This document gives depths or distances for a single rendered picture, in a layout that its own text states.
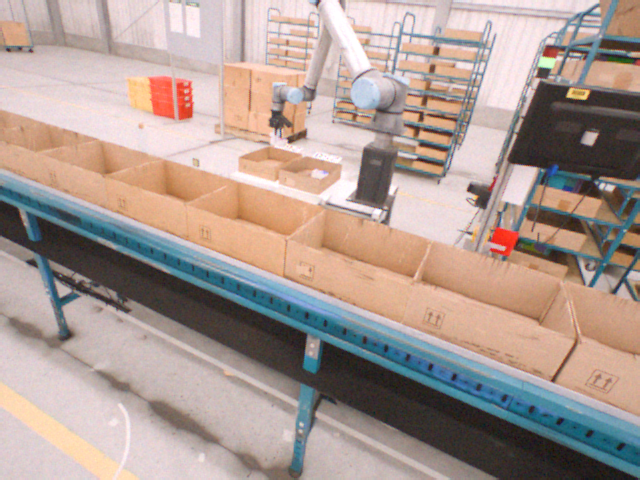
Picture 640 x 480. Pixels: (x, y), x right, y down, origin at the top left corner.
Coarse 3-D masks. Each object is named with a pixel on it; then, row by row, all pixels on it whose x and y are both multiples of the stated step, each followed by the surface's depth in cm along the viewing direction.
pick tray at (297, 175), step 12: (288, 168) 235; (300, 168) 252; (312, 168) 257; (324, 168) 253; (336, 168) 249; (288, 180) 224; (300, 180) 221; (312, 180) 218; (324, 180) 222; (336, 180) 244; (312, 192) 221
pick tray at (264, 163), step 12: (240, 156) 237; (252, 156) 250; (264, 156) 264; (276, 156) 267; (288, 156) 263; (300, 156) 255; (240, 168) 238; (252, 168) 234; (264, 168) 230; (276, 168) 228; (276, 180) 233
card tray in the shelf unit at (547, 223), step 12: (528, 216) 231; (540, 216) 233; (552, 216) 231; (564, 216) 228; (528, 228) 202; (540, 228) 200; (552, 228) 197; (564, 228) 220; (576, 228) 211; (540, 240) 202; (552, 240) 200; (564, 240) 197; (576, 240) 195
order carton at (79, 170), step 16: (80, 144) 163; (96, 144) 170; (112, 144) 169; (48, 160) 146; (64, 160) 159; (80, 160) 165; (96, 160) 172; (112, 160) 173; (128, 160) 169; (144, 160) 164; (48, 176) 151; (64, 176) 146; (80, 176) 141; (96, 176) 137; (64, 192) 151; (80, 192) 146; (96, 192) 141
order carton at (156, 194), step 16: (160, 160) 157; (112, 176) 138; (128, 176) 145; (144, 176) 152; (160, 176) 159; (176, 176) 159; (192, 176) 155; (208, 176) 151; (112, 192) 137; (128, 192) 133; (144, 192) 129; (160, 192) 162; (176, 192) 163; (192, 192) 159; (208, 192) 155; (112, 208) 141; (128, 208) 136; (144, 208) 132; (160, 208) 129; (176, 208) 125; (160, 224) 132; (176, 224) 128
